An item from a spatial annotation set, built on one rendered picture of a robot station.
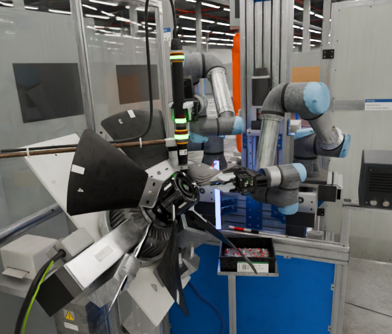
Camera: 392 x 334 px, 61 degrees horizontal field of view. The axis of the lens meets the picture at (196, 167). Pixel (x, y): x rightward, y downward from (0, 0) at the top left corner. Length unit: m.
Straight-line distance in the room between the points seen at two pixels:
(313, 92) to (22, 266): 1.23
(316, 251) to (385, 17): 1.81
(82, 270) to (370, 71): 2.39
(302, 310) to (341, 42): 1.88
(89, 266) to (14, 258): 0.57
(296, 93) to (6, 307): 1.41
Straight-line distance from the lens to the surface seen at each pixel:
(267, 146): 1.37
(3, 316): 1.64
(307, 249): 1.52
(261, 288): 1.69
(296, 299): 1.68
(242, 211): 1.88
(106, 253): 0.95
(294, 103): 1.34
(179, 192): 0.99
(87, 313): 1.27
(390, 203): 1.42
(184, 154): 1.11
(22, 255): 1.39
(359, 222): 3.05
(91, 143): 0.91
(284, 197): 1.32
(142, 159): 1.12
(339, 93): 2.79
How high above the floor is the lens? 1.56
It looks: 16 degrees down
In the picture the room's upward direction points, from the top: 3 degrees counter-clockwise
